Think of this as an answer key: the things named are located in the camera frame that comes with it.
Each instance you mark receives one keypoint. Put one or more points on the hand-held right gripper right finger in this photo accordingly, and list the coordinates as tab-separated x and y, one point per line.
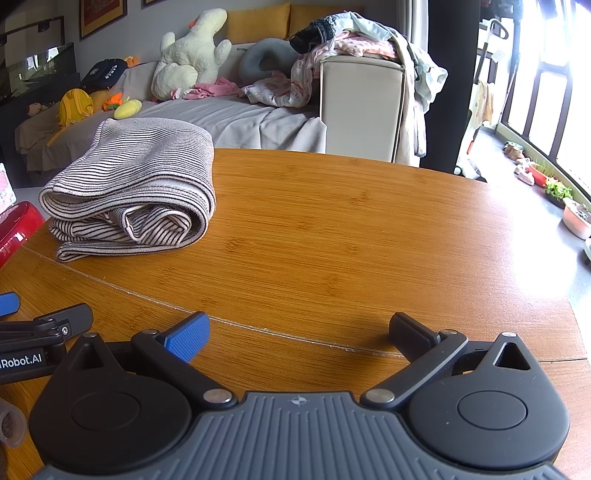
411	334

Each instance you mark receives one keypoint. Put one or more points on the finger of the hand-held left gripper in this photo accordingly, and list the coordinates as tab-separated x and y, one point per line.
8	303
76	318

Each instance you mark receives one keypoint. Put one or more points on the black window frame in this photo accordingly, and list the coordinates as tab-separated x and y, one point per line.
582	189

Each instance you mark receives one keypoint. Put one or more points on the pink children's shoes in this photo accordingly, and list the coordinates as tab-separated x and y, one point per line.
524	173

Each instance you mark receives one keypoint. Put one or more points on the white plush duck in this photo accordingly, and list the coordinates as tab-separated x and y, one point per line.
189	55

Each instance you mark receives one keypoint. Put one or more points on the glass fish tank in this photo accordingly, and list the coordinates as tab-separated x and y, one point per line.
41	69

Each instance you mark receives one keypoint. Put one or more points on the small plush doll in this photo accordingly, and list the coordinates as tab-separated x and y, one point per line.
34	109

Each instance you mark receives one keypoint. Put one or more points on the tray of green sprouts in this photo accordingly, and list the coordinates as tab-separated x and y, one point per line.
557	190

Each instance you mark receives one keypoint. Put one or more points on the black cap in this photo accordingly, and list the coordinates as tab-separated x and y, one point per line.
104	71

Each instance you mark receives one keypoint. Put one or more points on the red basin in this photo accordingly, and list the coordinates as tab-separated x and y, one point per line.
538	177

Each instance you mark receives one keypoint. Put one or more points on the yellow plush toy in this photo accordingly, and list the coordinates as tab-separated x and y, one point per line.
76	106

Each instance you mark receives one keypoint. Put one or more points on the pale yellow hanging towel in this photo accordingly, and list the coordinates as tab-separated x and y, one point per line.
484	101

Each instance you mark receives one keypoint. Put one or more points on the grey neck pillow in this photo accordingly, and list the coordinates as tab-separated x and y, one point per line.
258	53

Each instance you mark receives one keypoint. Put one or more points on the pink patterned box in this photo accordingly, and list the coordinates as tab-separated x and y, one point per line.
5	189

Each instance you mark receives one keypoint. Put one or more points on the pile of mixed clothes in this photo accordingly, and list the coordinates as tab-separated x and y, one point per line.
364	41

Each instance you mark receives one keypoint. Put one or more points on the pink garment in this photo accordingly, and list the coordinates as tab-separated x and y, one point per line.
212	88

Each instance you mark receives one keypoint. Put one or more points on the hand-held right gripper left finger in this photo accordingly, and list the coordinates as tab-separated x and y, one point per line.
187	337

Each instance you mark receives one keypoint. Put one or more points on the red gold framed picture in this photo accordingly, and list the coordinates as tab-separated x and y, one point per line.
152	2
104	14

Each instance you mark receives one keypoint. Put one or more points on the white stick vacuum cleaner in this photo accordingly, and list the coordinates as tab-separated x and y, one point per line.
471	168

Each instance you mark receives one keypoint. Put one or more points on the yellow-green plush toy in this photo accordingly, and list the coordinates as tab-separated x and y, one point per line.
127	110

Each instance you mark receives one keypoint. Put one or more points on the pink flower pot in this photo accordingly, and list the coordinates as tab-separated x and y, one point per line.
575	221

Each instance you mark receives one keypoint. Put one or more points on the grey covered sofa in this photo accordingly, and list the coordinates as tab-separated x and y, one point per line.
258	120

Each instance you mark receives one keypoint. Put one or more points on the pale floral cloth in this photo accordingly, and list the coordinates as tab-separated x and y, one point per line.
277	90

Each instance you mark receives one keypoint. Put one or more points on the small plant pot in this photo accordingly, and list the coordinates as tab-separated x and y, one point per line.
512	150

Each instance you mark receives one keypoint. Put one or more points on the orange plush toy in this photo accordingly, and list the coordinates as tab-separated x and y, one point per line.
114	99

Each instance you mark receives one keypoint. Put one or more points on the yellow sofa cushion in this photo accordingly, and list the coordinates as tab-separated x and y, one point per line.
314	16
258	23

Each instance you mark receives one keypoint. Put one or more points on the striped knit sweater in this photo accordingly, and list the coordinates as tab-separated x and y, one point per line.
138	152

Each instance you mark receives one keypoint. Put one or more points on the red box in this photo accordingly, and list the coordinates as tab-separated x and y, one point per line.
18	226

